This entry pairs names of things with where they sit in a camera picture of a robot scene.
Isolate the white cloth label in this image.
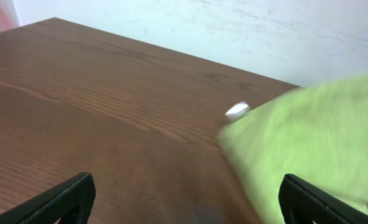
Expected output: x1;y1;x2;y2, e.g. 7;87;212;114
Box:
225;101;251;121

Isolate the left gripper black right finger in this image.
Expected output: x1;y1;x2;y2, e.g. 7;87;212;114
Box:
278;174;368;224

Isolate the green microfiber cloth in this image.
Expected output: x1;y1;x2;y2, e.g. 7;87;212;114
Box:
218;75;368;223

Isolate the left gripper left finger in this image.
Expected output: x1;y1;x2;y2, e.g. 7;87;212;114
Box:
0;172;96;224

